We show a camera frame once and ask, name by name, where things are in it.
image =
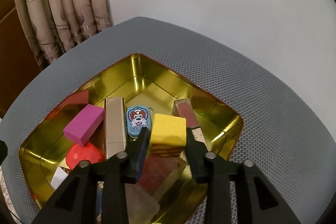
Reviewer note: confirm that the pink rectangular block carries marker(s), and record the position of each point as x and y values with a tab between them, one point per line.
84	124

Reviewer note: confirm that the red rectangular block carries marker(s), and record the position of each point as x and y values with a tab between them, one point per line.
160	171

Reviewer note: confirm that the brown wooden door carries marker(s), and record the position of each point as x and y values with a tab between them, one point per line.
17	63

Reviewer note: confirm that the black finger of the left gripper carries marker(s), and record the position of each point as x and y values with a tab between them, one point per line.
3	151

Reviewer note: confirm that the dark red lipstick case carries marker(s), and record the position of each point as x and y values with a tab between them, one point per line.
183	108

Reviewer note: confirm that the beige patterned curtain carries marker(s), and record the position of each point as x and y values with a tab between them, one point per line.
54	27

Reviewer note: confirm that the red rounded block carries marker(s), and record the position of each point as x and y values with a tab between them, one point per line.
88	152

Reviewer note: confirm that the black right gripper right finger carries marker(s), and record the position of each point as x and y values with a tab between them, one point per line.
257	200

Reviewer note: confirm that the gold tin box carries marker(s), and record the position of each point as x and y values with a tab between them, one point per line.
140	81

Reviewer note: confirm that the beige ribbed case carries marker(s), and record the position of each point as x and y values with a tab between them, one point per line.
115	138

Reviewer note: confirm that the clear plastic container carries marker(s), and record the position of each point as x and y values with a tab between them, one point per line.
141	206

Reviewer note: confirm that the yellow cube block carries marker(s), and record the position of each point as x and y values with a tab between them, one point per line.
168	135

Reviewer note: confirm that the white block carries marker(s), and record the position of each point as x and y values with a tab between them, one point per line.
59	176

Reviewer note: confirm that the olive small block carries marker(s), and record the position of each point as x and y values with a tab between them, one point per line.
198	136

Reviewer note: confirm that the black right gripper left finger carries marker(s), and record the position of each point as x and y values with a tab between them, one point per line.
74	201

